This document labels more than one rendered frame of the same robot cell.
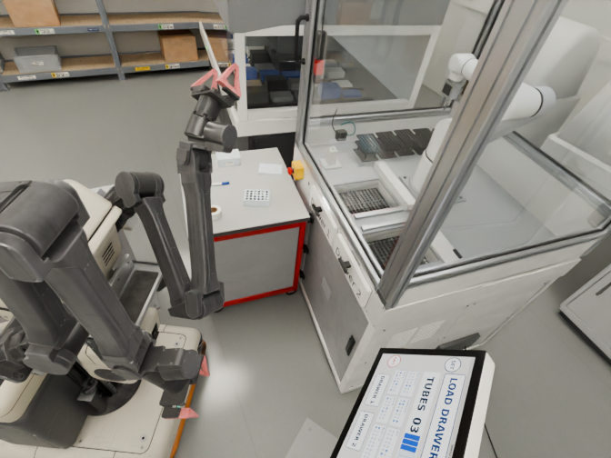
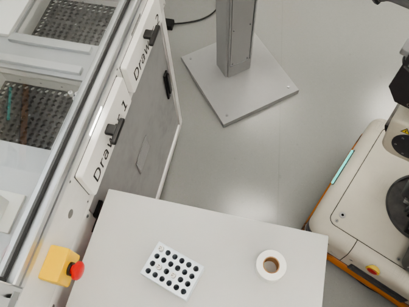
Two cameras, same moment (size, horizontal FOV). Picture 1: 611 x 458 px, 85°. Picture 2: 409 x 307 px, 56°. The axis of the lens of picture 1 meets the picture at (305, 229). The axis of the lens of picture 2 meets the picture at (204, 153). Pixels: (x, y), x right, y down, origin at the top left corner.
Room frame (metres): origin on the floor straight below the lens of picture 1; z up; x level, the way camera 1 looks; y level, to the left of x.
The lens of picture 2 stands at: (1.31, 0.45, 1.72)
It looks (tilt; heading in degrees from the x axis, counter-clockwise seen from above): 63 degrees down; 221
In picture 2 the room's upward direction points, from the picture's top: 4 degrees counter-clockwise
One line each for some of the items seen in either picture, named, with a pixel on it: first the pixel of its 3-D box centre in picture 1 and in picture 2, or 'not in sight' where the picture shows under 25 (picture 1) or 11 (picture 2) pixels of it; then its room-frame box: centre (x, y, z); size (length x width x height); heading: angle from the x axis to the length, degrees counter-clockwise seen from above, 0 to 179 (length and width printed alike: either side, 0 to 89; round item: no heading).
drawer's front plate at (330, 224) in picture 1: (322, 214); (106, 134); (1.09, -0.07, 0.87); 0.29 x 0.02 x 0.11; 24
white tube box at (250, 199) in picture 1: (256, 197); (173, 271); (1.24, 0.26, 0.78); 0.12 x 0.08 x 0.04; 98
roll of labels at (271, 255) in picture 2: (214, 213); (270, 266); (1.10, 0.44, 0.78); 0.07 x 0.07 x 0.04
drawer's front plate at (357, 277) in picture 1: (350, 268); (143, 41); (0.80, -0.20, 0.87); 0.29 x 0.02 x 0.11; 24
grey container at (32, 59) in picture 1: (38, 59); not in sight; (3.66, 3.24, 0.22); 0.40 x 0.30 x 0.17; 121
